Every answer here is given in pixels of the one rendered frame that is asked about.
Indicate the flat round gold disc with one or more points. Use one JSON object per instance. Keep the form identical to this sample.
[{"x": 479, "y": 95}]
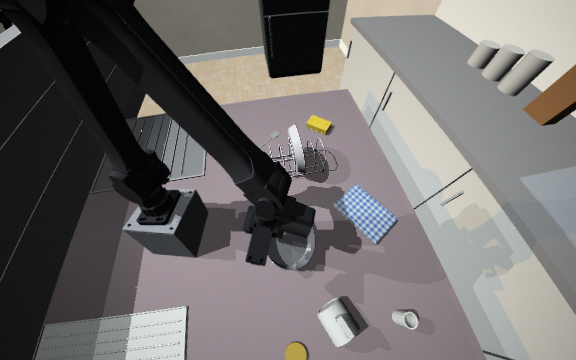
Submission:
[{"x": 295, "y": 351}]

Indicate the blue checkered towel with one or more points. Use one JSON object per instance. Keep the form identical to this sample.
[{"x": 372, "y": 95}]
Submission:
[{"x": 365, "y": 213}]

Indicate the yellow sponge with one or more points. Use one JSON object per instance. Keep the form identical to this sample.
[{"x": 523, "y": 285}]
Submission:
[{"x": 318, "y": 124}]

